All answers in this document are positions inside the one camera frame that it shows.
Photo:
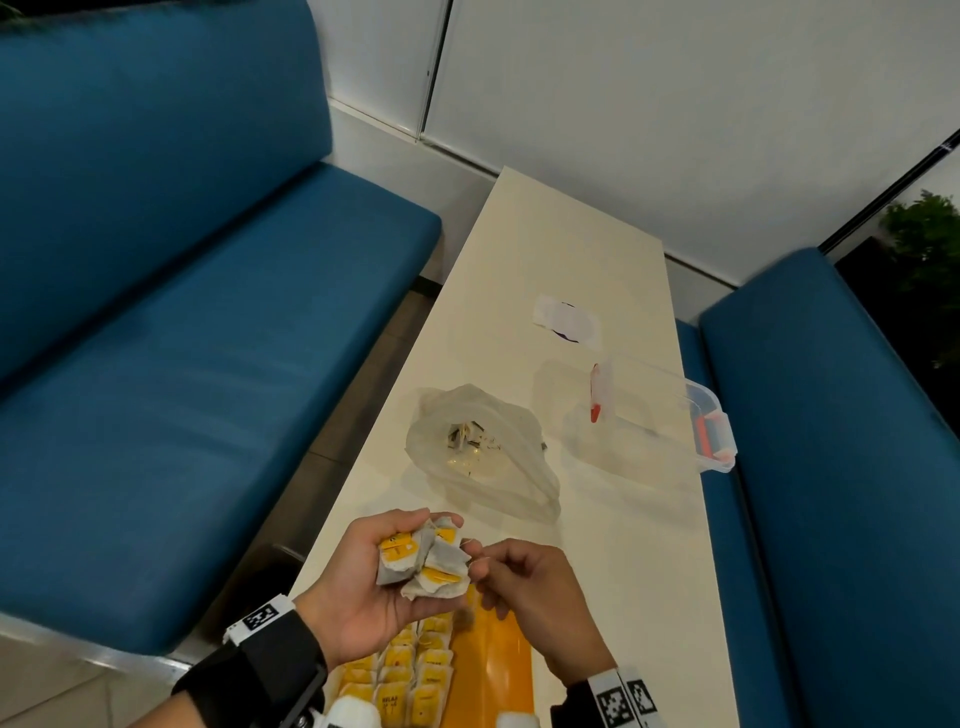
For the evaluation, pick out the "person's left hand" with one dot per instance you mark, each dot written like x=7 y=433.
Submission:
x=345 y=607

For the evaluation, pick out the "person's right hand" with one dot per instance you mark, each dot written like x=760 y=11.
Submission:
x=547 y=607

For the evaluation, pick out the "row of tea bags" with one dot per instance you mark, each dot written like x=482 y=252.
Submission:
x=397 y=675

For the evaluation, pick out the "yellow tray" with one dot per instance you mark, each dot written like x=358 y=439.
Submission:
x=487 y=675

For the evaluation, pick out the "bunch of tea bags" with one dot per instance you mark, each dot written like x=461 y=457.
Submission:
x=431 y=562

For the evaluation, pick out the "clear plastic bag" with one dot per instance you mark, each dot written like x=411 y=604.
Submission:
x=525 y=472

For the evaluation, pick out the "clear box with red latches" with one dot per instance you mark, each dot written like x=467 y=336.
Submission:
x=652 y=420

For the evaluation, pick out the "person's right forearm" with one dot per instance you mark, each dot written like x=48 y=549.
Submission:
x=574 y=709

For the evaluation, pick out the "person's left forearm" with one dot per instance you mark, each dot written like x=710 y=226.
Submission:
x=262 y=675

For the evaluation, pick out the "white marker wristband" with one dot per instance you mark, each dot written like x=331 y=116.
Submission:
x=622 y=701
x=262 y=619

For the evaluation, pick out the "white paper patch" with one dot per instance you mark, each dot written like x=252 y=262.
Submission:
x=570 y=321

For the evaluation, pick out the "blue sofa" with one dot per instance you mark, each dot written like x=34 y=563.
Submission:
x=187 y=337
x=840 y=510

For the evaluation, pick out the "green leafy plant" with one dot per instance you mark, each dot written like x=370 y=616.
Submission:
x=926 y=247

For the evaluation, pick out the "black metal pole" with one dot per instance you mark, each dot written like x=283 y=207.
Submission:
x=889 y=191

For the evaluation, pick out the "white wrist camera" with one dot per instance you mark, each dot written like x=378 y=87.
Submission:
x=517 y=721
x=352 y=712

